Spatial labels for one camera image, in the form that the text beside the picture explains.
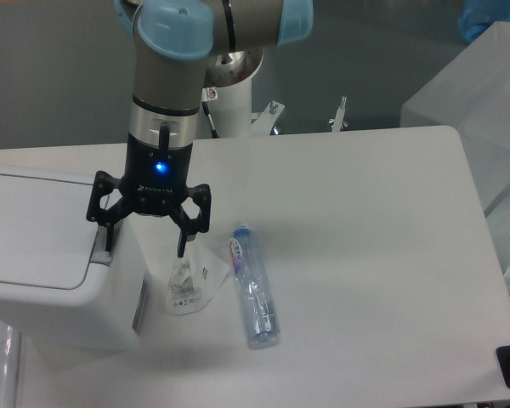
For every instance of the crumpled clear plastic wrapper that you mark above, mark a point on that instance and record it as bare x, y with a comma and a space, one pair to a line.
195, 280

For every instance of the metal table clamp screw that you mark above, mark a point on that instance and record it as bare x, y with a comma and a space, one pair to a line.
338, 122

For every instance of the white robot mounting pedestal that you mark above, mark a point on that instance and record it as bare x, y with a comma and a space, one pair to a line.
226, 105

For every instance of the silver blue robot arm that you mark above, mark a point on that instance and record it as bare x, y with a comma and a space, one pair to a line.
174, 42

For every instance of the white translucent plastic box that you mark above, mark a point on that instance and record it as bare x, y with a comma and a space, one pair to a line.
472, 95

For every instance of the clear plastic water bottle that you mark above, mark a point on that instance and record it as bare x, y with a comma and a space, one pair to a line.
255, 294

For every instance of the white push-lid trash can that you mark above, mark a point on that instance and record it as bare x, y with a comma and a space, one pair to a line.
62, 279

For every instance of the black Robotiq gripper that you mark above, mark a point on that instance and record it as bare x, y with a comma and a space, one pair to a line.
151, 180

